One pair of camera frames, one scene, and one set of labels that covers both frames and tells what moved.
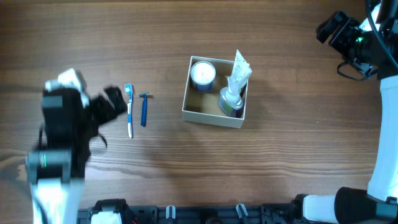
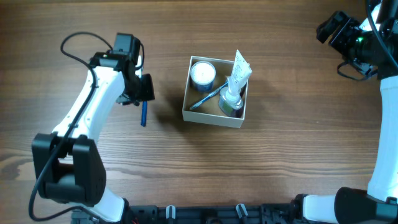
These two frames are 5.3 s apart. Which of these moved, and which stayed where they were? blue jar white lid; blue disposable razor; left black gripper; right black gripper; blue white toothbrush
Moved: left black gripper; blue white toothbrush
Stayed: blue disposable razor; blue jar white lid; right black gripper
